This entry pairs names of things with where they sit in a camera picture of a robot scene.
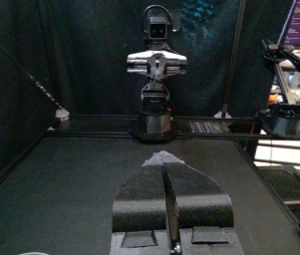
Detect black leader arm base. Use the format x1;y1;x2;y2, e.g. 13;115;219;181
257;102;300;141

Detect thin diagonal cord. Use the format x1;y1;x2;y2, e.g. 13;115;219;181
0;23;66;112

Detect black aluminium frame post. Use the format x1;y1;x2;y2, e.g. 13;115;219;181
221;0;248;118

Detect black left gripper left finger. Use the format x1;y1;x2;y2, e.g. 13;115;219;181
112;150;168;249

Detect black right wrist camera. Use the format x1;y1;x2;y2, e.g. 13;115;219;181
144;15;173;42

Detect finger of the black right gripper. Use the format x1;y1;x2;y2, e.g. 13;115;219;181
156;53;169;82
146;53;158;82

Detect ribbed label plate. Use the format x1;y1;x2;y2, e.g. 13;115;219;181
188;121;225;135

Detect white corner bracket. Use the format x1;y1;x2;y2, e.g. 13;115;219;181
212;104;233;120
54;108;73;123

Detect black camera cable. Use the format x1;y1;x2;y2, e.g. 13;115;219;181
142;4;176;34

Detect black mesh chair seat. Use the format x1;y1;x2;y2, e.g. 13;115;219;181
257;164;300;201

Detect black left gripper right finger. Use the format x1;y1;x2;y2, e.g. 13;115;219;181
161;155;236;247

